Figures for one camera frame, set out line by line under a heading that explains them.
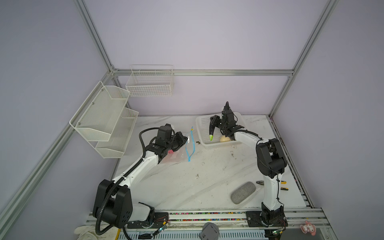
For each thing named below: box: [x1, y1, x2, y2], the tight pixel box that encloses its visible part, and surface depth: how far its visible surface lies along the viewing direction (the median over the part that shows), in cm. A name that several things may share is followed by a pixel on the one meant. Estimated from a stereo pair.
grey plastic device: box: [198, 222, 220, 240], surface depth 71 cm
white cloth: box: [74, 225, 120, 240], surface depth 70 cm
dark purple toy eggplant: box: [209, 121, 216, 141], surface depth 97 cm
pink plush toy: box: [300, 220, 317, 236], surface depth 71 cm
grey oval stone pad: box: [230, 181, 256, 205], surface depth 82 cm
